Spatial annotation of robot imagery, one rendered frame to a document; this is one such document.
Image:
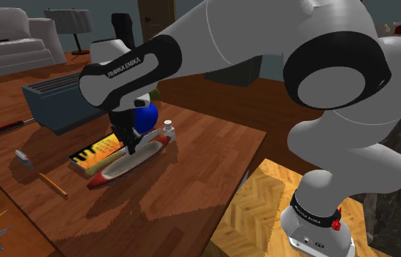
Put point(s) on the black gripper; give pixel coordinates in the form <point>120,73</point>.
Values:
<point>122,124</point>

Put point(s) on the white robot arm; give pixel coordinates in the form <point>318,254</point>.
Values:
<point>257,32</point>

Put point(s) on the blue ball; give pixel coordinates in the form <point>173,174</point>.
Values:
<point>147,117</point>

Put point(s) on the yellow and black book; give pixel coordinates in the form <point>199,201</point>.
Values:
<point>95,151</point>

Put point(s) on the red and white boat dish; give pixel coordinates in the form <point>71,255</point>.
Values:
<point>129,164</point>

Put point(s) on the green fruit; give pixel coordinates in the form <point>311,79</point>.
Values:
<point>155,94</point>

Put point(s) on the blue-grey ribbed box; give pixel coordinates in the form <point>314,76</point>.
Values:
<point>57,106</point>

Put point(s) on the white rounded appliance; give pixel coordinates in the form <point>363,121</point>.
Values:
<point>105,50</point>

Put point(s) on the wooden table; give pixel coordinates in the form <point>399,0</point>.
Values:
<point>203,153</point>

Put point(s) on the orange pencil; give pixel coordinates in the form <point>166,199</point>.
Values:
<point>52,184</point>

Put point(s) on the small grey and red tool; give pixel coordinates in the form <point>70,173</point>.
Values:
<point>24,158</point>

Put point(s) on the brown wooden door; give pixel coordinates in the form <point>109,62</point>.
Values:
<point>155,19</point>

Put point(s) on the table lamp with white shade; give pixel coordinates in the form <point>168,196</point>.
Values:
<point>68,21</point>

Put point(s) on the red and black pocket knife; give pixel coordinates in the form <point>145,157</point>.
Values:
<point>2,128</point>

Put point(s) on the dark box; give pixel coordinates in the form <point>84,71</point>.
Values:
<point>234,73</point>

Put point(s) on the white sofa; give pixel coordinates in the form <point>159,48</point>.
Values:
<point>11,46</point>

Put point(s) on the small white and yellow bottle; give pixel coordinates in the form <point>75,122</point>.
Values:
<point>387,27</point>

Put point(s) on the dark marbled robot stand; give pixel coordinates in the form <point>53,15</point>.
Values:
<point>399,199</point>

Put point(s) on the red figure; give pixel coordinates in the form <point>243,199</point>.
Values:
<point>400,29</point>

